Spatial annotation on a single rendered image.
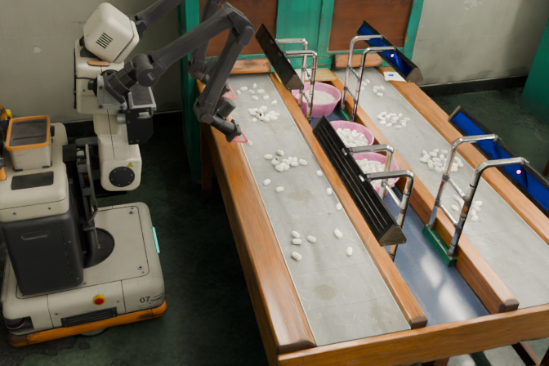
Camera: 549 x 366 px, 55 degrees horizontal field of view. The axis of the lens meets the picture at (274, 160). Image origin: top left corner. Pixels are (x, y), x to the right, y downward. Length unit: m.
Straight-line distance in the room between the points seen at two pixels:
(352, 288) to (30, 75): 2.71
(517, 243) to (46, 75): 2.97
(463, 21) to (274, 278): 3.38
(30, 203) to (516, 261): 1.77
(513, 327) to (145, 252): 1.56
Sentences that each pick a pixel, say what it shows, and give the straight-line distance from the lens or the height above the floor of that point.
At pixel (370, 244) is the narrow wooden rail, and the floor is 0.76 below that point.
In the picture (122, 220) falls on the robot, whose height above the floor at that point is 0.28.
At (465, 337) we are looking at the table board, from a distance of 1.85.
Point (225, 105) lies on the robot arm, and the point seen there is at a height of 1.04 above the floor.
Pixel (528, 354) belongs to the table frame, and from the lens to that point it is 2.58.
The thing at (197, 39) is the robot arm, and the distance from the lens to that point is 1.90.
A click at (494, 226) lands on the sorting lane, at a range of 2.21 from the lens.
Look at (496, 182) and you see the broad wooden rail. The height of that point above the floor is 0.76.
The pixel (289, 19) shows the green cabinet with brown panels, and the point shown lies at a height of 1.07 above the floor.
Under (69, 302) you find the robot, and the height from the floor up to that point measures 0.26.
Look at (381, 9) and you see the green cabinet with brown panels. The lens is 3.18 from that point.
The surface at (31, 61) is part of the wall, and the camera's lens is 3.79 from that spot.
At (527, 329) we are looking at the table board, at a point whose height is 0.65.
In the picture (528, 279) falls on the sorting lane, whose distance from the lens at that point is 2.04.
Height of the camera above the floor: 2.03
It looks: 34 degrees down
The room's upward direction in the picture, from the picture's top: 4 degrees clockwise
